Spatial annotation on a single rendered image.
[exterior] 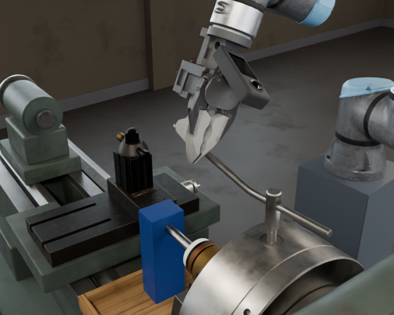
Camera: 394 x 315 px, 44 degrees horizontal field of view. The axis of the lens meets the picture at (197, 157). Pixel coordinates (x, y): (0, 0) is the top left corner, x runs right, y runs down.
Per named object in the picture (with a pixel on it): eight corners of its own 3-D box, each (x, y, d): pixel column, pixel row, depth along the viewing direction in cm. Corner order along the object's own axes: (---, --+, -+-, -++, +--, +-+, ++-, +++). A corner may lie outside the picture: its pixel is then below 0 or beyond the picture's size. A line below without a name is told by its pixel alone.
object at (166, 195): (177, 215, 127) (177, 199, 125) (143, 228, 122) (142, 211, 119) (139, 183, 142) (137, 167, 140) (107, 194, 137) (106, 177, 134)
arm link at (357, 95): (361, 119, 126) (369, 68, 120) (401, 138, 115) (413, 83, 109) (324, 127, 121) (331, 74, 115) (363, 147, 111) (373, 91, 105)
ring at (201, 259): (251, 253, 88) (220, 229, 95) (210, 272, 83) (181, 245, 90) (249, 292, 92) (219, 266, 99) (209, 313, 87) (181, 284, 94)
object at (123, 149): (154, 152, 126) (153, 142, 125) (126, 160, 122) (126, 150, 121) (139, 142, 132) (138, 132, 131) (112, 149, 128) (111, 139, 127)
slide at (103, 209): (199, 210, 137) (199, 197, 135) (52, 268, 115) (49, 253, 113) (165, 184, 150) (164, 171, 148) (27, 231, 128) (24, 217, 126)
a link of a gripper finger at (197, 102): (200, 134, 78) (218, 82, 76) (207, 137, 77) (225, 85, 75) (177, 129, 75) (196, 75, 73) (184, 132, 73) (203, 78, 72)
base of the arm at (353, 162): (344, 148, 133) (349, 114, 129) (396, 167, 123) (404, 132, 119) (311, 165, 124) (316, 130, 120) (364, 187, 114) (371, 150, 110)
